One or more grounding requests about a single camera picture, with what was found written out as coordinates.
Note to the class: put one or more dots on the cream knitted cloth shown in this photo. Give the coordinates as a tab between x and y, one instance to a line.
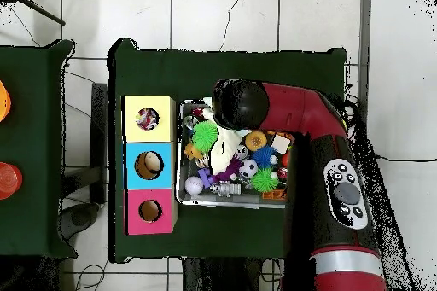
225	151

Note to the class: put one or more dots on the colourful spotted cloth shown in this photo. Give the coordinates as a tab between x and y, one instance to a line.
146	118

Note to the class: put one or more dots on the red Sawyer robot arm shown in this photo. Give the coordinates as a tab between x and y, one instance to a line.
300	110

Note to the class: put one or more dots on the shallow mesh bin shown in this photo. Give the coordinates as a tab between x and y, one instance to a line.
218	200

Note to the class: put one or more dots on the wooden box with three holes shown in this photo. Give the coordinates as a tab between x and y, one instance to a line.
150	135

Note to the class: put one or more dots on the green spiky toy with eyes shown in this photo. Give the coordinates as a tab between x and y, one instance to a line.
205	135

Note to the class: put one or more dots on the purple spiky ball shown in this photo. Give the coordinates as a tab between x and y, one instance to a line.
228	169

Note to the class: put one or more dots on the black and white soccer ball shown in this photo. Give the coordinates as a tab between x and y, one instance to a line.
248	168

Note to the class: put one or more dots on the blue spiky toy with eyes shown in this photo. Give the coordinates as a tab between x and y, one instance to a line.
263	156

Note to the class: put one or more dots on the white toy baseball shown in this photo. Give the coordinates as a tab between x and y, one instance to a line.
194	185

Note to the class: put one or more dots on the green spiky ball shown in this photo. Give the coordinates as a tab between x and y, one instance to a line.
264	180

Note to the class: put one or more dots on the orange-red ball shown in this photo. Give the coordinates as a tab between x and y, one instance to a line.
285	160

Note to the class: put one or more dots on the dark green tablecloth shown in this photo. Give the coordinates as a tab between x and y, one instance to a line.
170	76
34	134

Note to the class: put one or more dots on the red plastic cup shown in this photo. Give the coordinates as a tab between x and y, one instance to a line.
8	181

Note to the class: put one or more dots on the black metal rod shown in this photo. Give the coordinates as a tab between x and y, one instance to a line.
44	14

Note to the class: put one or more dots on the orange plastic cup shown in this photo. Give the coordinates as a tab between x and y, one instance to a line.
4	101

